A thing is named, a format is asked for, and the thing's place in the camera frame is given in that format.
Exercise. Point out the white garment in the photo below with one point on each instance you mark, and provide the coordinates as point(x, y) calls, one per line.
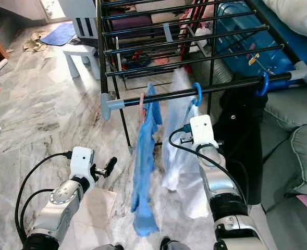
point(179, 166)

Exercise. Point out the blue plastic clothes hanger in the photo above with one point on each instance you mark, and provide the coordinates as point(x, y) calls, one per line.
point(266, 83)
point(199, 91)

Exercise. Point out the pink clothes hanger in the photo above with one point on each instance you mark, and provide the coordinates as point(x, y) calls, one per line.
point(142, 104)

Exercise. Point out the blue garment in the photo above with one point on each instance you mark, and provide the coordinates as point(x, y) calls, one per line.
point(145, 166)

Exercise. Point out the black garment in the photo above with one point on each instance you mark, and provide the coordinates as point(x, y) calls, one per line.
point(242, 140)

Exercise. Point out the black metal drying rack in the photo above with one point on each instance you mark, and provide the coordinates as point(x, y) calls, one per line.
point(226, 87)

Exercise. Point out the robot left leg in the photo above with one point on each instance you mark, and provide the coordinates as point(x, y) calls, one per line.
point(114, 247)

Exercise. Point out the robot leg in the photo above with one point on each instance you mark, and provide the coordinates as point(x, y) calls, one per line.
point(114, 247)
point(179, 245)

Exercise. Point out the yellow luggage tag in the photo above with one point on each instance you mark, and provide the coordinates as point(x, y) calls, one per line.
point(253, 59)

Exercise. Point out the grey green leather sofa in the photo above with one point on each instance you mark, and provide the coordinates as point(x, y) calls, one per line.
point(289, 156)

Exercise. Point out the robot right leg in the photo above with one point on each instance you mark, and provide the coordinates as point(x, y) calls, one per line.
point(179, 245)

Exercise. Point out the blue suitcase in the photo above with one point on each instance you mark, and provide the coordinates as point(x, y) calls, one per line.
point(242, 31)

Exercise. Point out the blue floor mat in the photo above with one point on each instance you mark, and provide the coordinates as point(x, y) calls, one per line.
point(59, 34)

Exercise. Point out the beige floor rag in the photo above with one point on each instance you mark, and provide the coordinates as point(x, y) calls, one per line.
point(35, 42)

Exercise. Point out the white pillow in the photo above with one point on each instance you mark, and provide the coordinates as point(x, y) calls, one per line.
point(294, 15)

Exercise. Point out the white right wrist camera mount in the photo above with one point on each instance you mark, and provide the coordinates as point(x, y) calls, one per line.
point(203, 130)

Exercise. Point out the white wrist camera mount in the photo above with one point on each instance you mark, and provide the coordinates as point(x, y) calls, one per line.
point(203, 130)
point(81, 161)

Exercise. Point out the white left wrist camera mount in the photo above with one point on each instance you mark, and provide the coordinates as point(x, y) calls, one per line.
point(81, 161)

